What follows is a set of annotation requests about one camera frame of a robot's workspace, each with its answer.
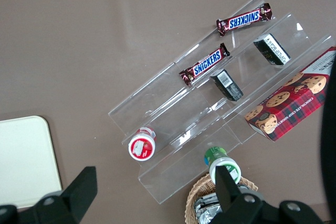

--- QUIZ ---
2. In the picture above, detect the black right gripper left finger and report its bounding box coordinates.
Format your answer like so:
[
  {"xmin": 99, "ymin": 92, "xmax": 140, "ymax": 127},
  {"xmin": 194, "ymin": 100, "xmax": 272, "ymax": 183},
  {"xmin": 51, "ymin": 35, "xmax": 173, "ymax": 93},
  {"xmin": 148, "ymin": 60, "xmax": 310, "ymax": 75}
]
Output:
[{"xmin": 33, "ymin": 166, "xmax": 98, "ymax": 224}]

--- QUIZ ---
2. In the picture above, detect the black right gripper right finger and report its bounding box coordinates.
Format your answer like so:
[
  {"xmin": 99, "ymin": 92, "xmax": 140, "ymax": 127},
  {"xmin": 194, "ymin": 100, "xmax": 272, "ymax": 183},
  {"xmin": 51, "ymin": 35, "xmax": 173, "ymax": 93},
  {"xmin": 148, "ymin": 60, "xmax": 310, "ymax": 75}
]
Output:
[{"xmin": 209, "ymin": 166, "xmax": 274, "ymax": 224}]

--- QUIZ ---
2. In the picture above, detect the oval wicker basket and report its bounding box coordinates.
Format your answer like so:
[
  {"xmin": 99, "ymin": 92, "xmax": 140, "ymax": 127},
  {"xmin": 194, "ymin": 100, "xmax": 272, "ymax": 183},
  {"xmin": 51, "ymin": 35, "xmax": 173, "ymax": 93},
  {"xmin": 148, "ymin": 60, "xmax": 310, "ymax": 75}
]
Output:
[{"xmin": 185, "ymin": 174, "xmax": 259, "ymax": 224}]

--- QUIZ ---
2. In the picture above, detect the cream plastic tray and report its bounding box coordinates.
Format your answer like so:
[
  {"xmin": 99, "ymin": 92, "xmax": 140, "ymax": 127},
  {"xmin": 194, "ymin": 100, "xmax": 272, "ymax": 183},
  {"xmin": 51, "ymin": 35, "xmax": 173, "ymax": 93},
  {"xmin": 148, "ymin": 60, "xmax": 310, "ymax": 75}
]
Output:
[{"xmin": 0, "ymin": 115, "xmax": 63, "ymax": 209}]

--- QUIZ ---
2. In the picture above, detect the silver foil-wrapped pack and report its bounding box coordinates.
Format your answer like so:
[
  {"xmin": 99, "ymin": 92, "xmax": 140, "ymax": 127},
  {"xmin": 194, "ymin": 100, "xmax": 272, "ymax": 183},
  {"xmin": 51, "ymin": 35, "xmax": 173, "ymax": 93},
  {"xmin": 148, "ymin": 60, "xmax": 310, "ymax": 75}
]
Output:
[
  {"xmin": 198, "ymin": 193, "xmax": 221, "ymax": 206},
  {"xmin": 194, "ymin": 204, "xmax": 224, "ymax": 224}
]

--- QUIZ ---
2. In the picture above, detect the green yogurt cup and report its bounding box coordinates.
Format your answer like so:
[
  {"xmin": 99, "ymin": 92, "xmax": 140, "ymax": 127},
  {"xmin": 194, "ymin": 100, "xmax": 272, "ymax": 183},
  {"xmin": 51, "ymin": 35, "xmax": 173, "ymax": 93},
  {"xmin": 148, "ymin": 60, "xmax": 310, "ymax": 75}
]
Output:
[{"xmin": 204, "ymin": 146, "xmax": 240, "ymax": 185}]

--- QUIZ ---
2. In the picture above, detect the red strawberry yogurt cup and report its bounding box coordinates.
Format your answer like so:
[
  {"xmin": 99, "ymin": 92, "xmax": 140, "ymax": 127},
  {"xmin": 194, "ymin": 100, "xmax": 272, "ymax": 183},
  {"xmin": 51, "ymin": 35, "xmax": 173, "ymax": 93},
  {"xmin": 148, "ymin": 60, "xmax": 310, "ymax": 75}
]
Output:
[{"xmin": 128, "ymin": 126, "xmax": 158, "ymax": 161}]

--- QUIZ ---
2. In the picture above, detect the red tartan shortbread cookie box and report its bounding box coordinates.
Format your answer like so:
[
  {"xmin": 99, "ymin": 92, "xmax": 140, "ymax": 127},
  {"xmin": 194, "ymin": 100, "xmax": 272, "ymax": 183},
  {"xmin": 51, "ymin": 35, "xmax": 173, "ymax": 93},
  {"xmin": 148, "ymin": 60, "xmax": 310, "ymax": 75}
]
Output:
[{"xmin": 244, "ymin": 46, "xmax": 336, "ymax": 143}]

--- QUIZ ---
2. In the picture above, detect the small black carton box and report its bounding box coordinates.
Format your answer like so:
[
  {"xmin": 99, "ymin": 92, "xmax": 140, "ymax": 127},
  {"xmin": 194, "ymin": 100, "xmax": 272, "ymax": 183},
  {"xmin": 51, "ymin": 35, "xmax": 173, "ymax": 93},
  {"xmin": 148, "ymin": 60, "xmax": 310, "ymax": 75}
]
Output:
[
  {"xmin": 209, "ymin": 68, "xmax": 244, "ymax": 102},
  {"xmin": 253, "ymin": 33, "xmax": 291, "ymax": 66}
]

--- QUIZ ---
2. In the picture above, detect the clear acrylic stepped display stand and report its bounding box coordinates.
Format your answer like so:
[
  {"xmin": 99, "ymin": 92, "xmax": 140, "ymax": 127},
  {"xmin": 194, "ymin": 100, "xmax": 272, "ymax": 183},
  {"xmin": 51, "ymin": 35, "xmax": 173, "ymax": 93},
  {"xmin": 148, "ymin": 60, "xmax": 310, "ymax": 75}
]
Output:
[{"xmin": 108, "ymin": 0, "xmax": 336, "ymax": 205}]

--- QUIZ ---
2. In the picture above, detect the Snickers chocolate bar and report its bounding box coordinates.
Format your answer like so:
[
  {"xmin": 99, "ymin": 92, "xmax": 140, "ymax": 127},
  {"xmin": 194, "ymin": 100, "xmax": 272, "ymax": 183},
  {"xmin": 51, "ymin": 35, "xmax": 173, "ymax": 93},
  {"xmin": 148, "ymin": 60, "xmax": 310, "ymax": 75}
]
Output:
[
  {"xmin": 179, "ymin": 42, "xmax": 231, "ymax": 87},
  {"xmin": 216, "ymin": 3, "xmax": 272, "ymax": 37}
]

